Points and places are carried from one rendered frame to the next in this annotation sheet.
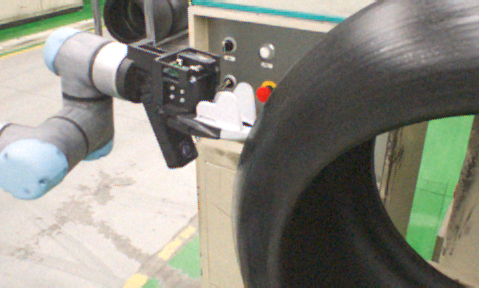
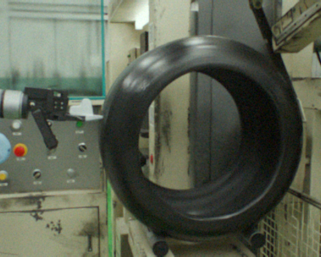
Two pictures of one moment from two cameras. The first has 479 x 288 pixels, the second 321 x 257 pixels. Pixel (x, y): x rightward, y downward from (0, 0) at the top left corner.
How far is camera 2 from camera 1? 0.78 m
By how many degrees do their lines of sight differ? 46
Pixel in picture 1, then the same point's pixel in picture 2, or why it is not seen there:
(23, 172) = not seen: outside the picture
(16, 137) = not seen: outside the picture
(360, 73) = (160, 67)
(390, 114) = (172, 76)
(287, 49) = (30, 121)
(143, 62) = (35, 94)
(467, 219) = (162, 164)
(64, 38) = not seen: outside the picture
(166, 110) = (54, 113)
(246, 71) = not seen: hidden behind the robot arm
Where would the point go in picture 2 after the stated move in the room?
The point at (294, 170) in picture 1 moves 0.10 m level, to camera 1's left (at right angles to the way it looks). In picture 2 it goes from (143, 104) to (110, 107)
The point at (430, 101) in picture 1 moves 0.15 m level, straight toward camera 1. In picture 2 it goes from (181, 70) to (208, 69)
